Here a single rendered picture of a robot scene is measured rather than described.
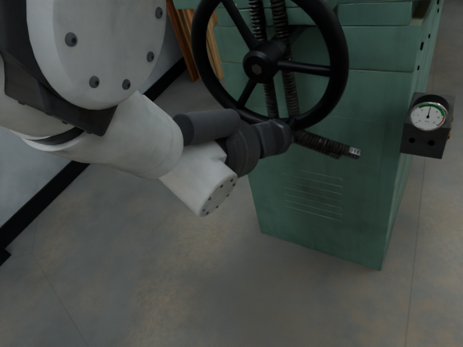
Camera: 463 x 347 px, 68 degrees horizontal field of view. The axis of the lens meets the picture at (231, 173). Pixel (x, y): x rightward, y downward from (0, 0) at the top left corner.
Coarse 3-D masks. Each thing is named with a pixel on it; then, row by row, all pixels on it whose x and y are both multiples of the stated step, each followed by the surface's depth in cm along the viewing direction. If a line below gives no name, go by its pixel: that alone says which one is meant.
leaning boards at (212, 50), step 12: (168, 0) 206; (168, 12) 209; (180, 12) 212; (192, 12) 209; (180, 24) 218; (180, 36) 220; (216, 48) 222; (192, 60) 234; (216, 60) 224; (192, 72) 236; (216, 72) 233
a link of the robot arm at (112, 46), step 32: (0, 0) 10; (32, 0) 11; (64, 0) 12; (96, 0) 13; (128, 0) 14; (160, 0) 16; (0, 32) 11; (32, 32) 12; (64, 32) 12; (96, 32) 13; (128, 32) 15; (160, 32) 17; (32, 64) 12; (64, 64) 13; (96, 64) 14; (128, 64) 16; (64, 96) 14; (96, 96) 15; (128, 96) 17
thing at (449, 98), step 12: (420, 96) 74; (444, 96) 72; (408, 120) 69; (408, 132) 70; (420, 132) 68; (432, 132) 67; (444, 132) 66; (408, 144) 72; (420, 144) 70; (432, 144) 69; (444, 144) 68; (432, 156) 71
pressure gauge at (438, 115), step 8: (424, 96) 63; (432, 96) 62; (440, 96) 62; (416, 104) 63; (424, 104) 61; (432, 104) 61; (440, 104) 60; (448, 104) 62; (416, 112) 63; (424, 112) 62; (432, 112) 62; (440, 112) 61; (448, 112) 61; (416, 120) 64; (424, 120) 64; (432, 120) 63; (440, 120) 62; (424, 128) 64; (432, 128) 64
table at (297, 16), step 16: (176, 0) 80; (192, 0) 78; (336, 0) 62; (352, 0) 62; (368, 0) 60; (384, 0) 59; (400, 0) 58; (416, 0) 57; (272, 16) 61; (288, 16) 59; (304, 16) 58
